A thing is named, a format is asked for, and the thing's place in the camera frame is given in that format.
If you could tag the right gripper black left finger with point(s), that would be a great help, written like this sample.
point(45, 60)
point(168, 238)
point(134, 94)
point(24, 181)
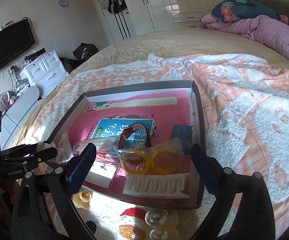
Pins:
point(78, 168)

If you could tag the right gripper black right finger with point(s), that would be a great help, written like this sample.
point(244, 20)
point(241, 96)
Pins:
point(208, 169)

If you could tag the clear bag white card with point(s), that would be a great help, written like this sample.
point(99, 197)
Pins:
point(101, 174)

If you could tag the cream flower hair clip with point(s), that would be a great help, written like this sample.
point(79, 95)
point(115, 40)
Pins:
point(82, 199)

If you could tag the white wavy hair comb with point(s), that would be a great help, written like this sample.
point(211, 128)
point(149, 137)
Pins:
point(171, 186)

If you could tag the yellow hoop earrings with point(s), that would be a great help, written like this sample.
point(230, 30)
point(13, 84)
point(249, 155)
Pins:
point(162, 159)

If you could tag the blue jewelry card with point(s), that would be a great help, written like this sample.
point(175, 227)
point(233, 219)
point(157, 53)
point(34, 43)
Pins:
point(184, 133)

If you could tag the pearl hair clip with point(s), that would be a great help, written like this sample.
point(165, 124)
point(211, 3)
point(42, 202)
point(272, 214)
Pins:
point(162, 224)

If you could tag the white bedroom door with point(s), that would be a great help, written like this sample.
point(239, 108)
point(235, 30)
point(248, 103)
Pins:
point(117, 26)

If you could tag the white round chair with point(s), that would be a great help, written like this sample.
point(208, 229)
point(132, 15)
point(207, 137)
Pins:
point(18, 113)

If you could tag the shallow cardboard tray box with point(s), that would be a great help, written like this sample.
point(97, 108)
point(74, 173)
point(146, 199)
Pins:
point(134, 142)

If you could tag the peach white fleece blanket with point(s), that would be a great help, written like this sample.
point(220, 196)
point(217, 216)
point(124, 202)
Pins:
point(245, 102)

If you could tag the white drawer cabinet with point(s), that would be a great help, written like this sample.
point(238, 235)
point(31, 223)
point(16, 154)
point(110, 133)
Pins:
point(45, 72)

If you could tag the black bag on floor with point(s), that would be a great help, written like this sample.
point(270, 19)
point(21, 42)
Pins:
point(84, 51)

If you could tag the beige bed cover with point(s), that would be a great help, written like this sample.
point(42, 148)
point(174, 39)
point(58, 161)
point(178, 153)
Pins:
point(138, 60)

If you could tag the pink quilt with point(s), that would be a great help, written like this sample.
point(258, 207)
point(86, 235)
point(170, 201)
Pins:
point(263, 29)

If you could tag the dark floral pillow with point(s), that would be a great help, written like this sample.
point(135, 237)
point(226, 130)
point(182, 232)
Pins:
point(230, 11)

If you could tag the hanging bags on door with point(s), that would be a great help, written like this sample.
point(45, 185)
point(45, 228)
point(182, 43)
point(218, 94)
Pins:
point(113, 6)

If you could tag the white built-in wardrobe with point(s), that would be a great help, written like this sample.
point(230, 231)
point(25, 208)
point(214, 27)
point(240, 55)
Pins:
point(158, 15)

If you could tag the black wall television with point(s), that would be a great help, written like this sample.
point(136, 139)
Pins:
point(14, 40)

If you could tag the purple wall clock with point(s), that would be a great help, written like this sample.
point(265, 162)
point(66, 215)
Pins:
point(63, 3)

